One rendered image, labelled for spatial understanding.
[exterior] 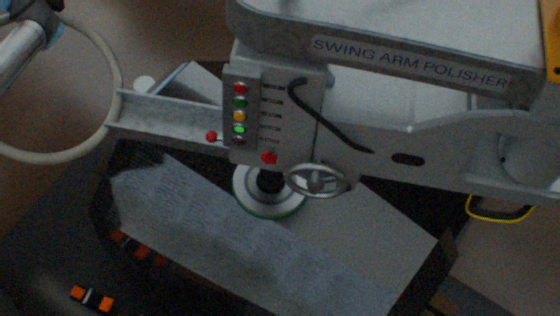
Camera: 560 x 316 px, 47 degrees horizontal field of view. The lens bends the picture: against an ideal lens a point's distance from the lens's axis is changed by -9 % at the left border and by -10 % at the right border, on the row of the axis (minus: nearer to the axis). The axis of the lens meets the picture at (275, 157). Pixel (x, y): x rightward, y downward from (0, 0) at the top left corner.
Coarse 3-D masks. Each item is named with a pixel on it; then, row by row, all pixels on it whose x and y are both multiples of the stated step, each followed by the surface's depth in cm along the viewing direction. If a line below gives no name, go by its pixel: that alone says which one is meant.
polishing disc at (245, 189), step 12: (240, 168) 204; (252, 168) 205; (240, 180) 202; (252, 180) 203; (300, 180) 204; (240, 192) 200; (252, 192) 201; (288, 192) 201; (252, 204) 199; (264, 204) 199; (276, 204) 199; (288, 204) 199; (276, 216) 198
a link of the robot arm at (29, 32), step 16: (32, 0) 158; (16, 16) 159; (32, 16) 158; (48, 16) 161; (16, 32) 153; (32, 32) 155; (48, 32) 160; (0, 48) 147; (16, 48) 148; (32, 48) 153; (48, 48) 163; (0, 64) 142; (16, 64) 147; (0, 80) 141; (0, 96) 141
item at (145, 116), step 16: (128, 96) 187; (144, 96) 186; (160, 96) 187; (128, 112) 188; (144, 112) 189; (160, 112) 189; (176, 112) 189; (192, 112) 189; (208, 112) 188; (112, 128) 182; (128, 128) 181; (144, 128) 186; (160, 128) 186; (176, 128) 187; (192, 128) 187; (208, 128) 188; (160, 144) 184; (176, 144) 183; (192, 144) 181; (208, 144) 180
